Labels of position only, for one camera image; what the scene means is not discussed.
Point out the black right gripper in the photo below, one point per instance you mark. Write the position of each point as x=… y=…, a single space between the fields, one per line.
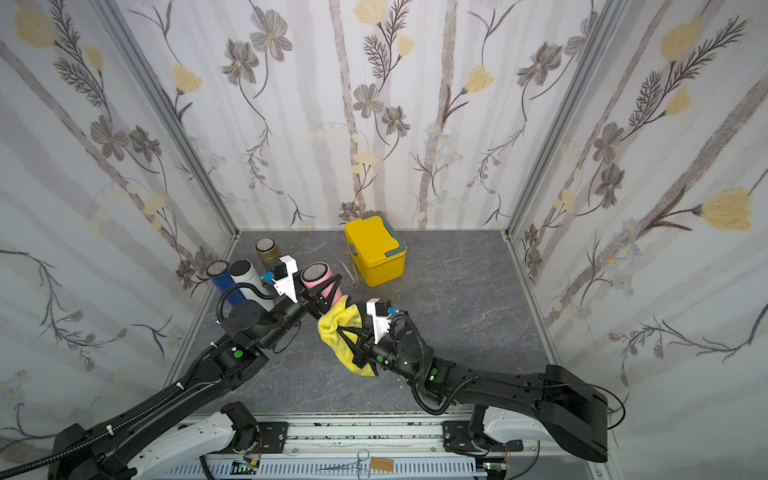
x=369 y=335

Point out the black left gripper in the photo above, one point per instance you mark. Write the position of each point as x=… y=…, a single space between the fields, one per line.
x=308 y=304

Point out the pink thermos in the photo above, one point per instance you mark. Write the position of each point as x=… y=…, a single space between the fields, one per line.
x=318 y=278

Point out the yellow grey cleaning cloth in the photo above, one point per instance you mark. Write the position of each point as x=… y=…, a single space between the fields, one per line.
x=342 y=314

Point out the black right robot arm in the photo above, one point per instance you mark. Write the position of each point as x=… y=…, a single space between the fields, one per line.
x=574 y=413

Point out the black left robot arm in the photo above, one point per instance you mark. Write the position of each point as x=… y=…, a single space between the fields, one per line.
x=118 y=448

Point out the gold thermos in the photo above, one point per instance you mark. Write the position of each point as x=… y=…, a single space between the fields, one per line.
x=268 y=252

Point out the white thermos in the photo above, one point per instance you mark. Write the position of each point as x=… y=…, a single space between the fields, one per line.
x=243 y=271

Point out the blue thermos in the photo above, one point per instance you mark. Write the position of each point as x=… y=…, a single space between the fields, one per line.
x=218 y=273

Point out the yellow storage box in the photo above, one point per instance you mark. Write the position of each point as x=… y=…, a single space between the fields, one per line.
x=376 y=249

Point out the metal scissors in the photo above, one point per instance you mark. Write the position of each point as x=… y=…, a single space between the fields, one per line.
x=359 y=467

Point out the brown cardboard tag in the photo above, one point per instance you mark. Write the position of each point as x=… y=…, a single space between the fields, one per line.
x=384 y=465

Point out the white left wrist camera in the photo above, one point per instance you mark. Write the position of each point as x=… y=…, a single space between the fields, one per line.
x=281 y=277

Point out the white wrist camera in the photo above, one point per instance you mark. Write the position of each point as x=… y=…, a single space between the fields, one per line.
x=381 y=313
x=281 y=277

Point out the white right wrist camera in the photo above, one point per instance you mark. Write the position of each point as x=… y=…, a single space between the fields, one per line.
x=381 y=313

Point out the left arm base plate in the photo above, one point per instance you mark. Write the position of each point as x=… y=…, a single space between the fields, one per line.
x=267 y=438

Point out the white slotted cable duct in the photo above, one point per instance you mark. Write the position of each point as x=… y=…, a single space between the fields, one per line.
x=405 y=468

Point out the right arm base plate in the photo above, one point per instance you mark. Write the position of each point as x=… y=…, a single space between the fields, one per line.
x=469 y=438

